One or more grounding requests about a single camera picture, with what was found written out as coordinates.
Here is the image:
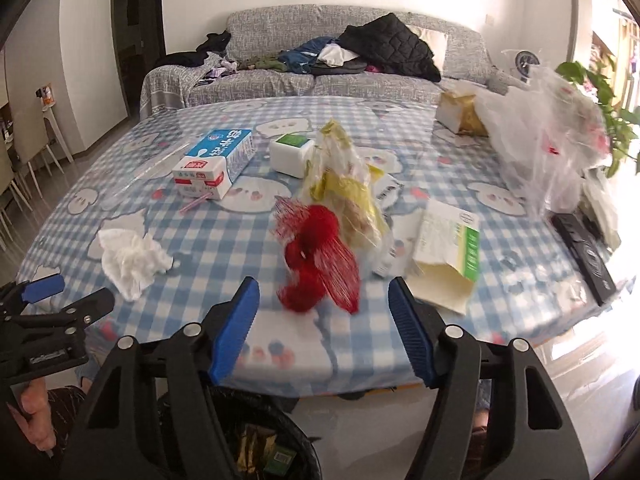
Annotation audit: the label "gold white carton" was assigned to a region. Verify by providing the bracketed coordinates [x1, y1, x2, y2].
[435, 89, 488, 137]

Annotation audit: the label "clear plastic wrapper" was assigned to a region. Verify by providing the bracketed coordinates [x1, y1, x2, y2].
[370, 210, 426, 278]

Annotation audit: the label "black lined trash bin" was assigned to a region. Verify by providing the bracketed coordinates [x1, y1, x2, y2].
[155, 385, 322, 480]

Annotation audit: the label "crumpled white tissue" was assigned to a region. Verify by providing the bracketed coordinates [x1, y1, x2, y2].
[97, 228, 174, 302]

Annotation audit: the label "yellow snack wrapper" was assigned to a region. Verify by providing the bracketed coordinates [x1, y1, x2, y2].
[235, 425, 276, 471]

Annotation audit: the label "small white plastic bag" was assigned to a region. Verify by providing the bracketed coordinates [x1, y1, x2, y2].
[582, 170, 622, 251]

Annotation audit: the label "person's left hand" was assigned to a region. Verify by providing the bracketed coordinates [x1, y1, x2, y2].
[21, 377, 57, 455]

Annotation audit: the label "beige dining chair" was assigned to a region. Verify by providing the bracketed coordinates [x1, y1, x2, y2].
[0, 145, 37, 251]

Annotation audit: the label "white green paper carton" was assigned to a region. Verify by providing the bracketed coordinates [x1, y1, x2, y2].
[407, 197, 481, 316]

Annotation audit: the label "white chair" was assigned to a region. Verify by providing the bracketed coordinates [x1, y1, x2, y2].
[35, 87, 76, 163]

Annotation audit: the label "black quilted jacket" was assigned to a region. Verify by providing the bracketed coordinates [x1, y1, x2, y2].
[337, 12, 442, 82]

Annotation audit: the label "green potted plant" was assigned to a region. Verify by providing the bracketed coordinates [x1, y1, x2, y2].
[555, 60, 640, 178]

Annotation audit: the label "white printed wrapper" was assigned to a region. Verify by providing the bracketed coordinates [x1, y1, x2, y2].
[367, 162, 403, 208]

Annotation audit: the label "left blue fuzzy slipper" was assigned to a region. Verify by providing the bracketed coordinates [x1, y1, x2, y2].
[75, 360, 103, 392]

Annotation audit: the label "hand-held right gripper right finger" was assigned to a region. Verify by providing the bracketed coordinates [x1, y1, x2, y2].
[389, 277, 588, 480]

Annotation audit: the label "black garment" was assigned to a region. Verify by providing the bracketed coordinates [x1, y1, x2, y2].
[155, 30, 232, 68]

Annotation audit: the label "blue garment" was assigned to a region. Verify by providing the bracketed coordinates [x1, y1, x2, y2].
[277, 36, 341, 73]

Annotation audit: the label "blue checked printed tablecloth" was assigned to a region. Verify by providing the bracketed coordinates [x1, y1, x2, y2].
[17, 94, 621, 401]

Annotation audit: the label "black flat box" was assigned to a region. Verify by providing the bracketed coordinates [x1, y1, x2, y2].
[550, 212, 617, 306]

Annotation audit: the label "blue white milk carton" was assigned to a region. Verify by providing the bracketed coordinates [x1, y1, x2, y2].
[171, 128, 257, 201]

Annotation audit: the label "patterned clothes pile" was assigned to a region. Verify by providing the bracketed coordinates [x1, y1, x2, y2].
[197, 55, 241, 86]

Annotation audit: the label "red mesh bag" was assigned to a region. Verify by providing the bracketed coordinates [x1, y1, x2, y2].
[272, 197, 362, 315]

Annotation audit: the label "white box green label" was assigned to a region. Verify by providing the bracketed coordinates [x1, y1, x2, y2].
[269, 132, 316, 178]

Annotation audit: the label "white table fan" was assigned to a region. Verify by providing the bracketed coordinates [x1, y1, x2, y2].
[512, 49, 538, 83]

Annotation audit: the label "grey fabric sofa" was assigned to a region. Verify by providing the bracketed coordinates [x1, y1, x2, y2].
[139, 4, 511, 121]

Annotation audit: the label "white garment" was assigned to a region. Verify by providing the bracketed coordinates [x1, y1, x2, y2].
[317, 42, 361, 67]

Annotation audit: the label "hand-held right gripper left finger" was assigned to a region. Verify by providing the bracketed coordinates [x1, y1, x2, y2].
[59, 277, 261, 480]

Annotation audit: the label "small green packet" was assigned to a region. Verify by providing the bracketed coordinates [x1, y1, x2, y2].
[262, 447, 296, 476]

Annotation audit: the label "olive green garment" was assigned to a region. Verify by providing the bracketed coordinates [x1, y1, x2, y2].
[237, 55, 288, 73]

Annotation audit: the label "right blue fuzzy slipper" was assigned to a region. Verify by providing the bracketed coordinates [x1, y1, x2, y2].
[475, 380, 495, 412]

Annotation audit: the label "blue fuzzy slipper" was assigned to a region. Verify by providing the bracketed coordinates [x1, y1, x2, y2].
[475, 380, 495, 412]
[75, 360, 103, 392]

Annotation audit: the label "clear bag yellow contents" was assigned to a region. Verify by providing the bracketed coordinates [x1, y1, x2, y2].
[300, 120, 396, 271]

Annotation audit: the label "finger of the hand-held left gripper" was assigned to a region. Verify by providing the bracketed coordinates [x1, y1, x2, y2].
[0, 287, 116, 341]
[0, 275, 66, 311]

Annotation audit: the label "cream cushion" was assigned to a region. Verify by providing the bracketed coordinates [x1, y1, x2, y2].
[407, 25, 448, 73]

